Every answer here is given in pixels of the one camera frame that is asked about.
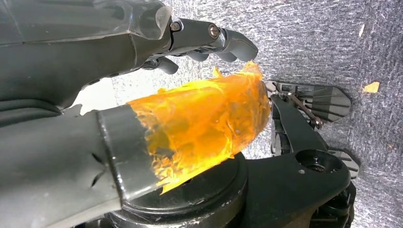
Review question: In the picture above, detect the yellow paper scrap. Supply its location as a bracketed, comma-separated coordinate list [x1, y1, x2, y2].
[363, 82, 381, 94]

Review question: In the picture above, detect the orange tape wrap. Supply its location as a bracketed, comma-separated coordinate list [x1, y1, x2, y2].
[127, 61, 271, 195]

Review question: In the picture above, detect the black robot leg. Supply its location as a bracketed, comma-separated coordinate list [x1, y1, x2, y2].
[105, 94, 357, 228]

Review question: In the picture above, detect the grey ribbed robot foot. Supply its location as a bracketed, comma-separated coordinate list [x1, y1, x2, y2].
[265, 81, 352, 124]
[327, 149, 360, 180]

